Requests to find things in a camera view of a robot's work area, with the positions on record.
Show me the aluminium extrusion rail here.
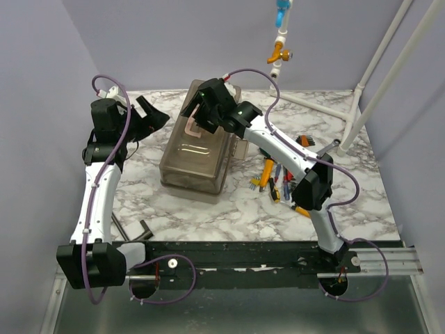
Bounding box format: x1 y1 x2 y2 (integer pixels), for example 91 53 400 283
350 248 423 276

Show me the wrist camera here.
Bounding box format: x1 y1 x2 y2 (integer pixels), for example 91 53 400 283
97 86 126 104
224 77 241 103

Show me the black T-handle bolt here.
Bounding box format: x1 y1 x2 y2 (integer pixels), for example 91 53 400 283
111 212 154 241

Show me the black yellow screwdriver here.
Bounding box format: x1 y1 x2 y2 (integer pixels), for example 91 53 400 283
268 177 281 203

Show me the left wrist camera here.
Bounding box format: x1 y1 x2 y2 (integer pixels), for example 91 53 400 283
97 86 126 104

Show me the orange brass tap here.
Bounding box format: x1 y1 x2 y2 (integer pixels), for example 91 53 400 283
266 41 293 64

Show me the beige plastic tool box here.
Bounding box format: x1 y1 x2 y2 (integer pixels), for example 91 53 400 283
159 79 250 205

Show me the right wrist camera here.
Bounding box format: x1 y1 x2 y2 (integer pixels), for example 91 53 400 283
224 77 241 103

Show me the blue handled screwdriver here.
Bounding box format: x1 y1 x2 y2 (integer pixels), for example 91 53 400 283
283 169 290 201

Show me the silver combination wrench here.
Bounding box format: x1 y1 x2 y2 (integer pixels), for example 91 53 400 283
317 138 341 157

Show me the white PVC pipe frame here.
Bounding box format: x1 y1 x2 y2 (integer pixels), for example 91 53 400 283
269 0 445 156

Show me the hex key set orange holder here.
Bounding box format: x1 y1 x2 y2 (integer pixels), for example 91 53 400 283
296 135 315 148

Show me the blue pipe valve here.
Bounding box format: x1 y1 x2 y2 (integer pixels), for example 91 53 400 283
275 0 293 28

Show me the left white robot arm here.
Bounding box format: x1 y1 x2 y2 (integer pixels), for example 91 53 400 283
56 96 170 289

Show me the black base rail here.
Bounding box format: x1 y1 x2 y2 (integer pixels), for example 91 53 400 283
120 241 403 301

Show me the yellow hex key set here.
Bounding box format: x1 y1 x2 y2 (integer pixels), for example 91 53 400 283
250 177 263 192

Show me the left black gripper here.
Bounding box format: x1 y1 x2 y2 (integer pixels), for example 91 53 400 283
117 96 169 143

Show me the yellow utility knife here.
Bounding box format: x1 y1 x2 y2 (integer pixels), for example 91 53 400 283
259 157 274 192

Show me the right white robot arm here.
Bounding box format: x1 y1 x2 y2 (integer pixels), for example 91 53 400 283
181 79 347 273

